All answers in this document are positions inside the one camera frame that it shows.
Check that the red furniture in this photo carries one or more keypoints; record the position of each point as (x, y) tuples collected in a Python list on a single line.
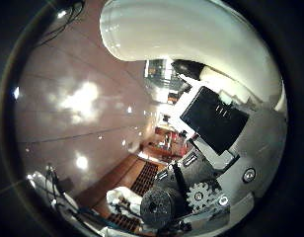
[(171, 143)]

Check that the brown grid floor mat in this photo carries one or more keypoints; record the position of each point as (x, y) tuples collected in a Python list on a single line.
[(145, 177)]

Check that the white crumpled bundle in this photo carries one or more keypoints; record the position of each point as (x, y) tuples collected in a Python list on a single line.
[(124, 199)]

